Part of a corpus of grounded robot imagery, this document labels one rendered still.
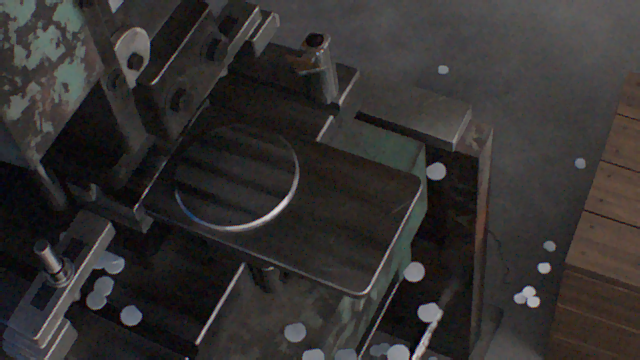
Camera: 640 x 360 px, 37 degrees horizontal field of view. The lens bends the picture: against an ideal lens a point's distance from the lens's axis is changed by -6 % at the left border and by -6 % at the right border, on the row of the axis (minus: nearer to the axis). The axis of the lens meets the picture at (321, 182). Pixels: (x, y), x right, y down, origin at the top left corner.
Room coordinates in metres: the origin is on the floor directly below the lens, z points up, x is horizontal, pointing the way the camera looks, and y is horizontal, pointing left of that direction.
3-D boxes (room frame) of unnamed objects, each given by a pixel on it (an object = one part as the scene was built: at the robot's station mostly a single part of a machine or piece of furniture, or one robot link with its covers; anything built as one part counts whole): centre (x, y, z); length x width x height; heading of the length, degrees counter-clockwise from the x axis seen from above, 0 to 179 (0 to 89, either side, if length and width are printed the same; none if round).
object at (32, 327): (0.51, 0.28, 0.76); 0.17 x 0.06 x 0.10; 144
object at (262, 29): (0.78, 0.08, 0.76); 0.17 x 0.06 x 0.10; 144
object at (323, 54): (0.71, -0.02, 0.75); 0.03 x 0.03 x 0.10; 54
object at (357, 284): (0.54, 0.04, 0.72); 0.25 x 0.14 x 0.14; 54
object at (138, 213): (0.64, 0.18, 0.76); 0.15 x 0.09 x 0.05; 144
